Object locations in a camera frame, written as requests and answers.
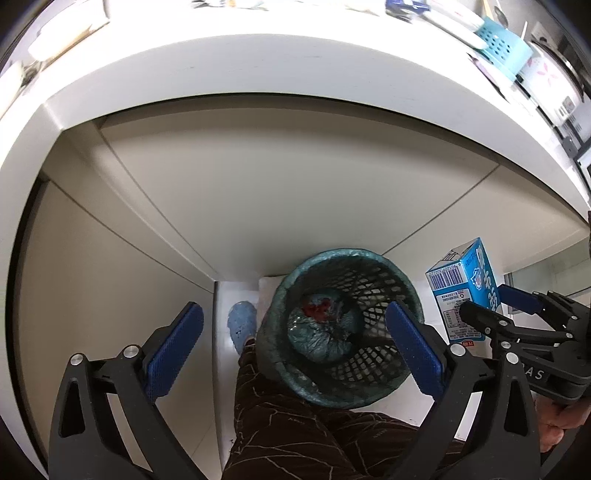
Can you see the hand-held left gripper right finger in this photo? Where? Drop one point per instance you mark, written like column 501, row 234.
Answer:
column 411, row 346

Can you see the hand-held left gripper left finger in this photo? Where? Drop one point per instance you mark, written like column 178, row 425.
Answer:
column 175, row 350

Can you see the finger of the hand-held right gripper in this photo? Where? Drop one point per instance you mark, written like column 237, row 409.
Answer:
column 480, row 318
column 519, row 297

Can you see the blue milk carton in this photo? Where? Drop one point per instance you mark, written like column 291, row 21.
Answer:
column 461, row 286

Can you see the mesh wastebasket with green liner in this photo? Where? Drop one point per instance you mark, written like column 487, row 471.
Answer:
column 360, row 277

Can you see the person's right hand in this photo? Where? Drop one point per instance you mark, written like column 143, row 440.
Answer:
column 556, row 422

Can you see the light blue slipper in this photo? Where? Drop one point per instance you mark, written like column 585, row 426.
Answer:
column 242, row 323

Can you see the crumpled green plastic bag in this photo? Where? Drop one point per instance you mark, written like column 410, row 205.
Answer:
column 323, row 341

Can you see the person's leg in brown trousers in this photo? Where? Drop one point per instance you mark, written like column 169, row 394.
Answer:
column 286, row 438

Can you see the black electronic device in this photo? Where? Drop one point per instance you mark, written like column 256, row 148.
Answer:
column 575, row 138

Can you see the white floral rice cooker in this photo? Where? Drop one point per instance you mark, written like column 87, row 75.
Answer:
column 549, row 83

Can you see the blue plastic utensil basket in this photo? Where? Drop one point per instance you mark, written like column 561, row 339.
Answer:
column 503, row 46

